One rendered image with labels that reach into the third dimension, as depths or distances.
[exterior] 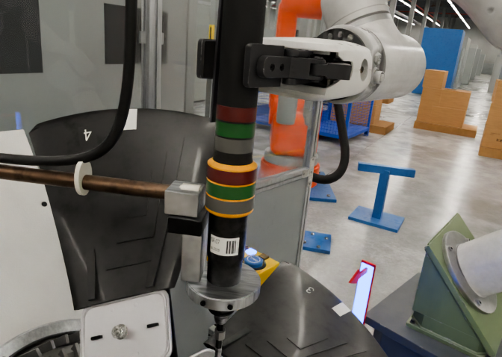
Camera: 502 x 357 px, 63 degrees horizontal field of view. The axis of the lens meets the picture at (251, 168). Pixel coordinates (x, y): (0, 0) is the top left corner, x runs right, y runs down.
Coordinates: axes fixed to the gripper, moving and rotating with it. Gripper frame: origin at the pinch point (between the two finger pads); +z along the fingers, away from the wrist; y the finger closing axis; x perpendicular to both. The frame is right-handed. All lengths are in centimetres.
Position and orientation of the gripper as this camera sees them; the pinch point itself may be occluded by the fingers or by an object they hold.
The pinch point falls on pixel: (238, 62)
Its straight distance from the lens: 34.3
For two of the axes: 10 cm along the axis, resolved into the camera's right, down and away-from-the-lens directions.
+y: -7.5, -2.6, 6.1
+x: 0.9, -9.5, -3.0
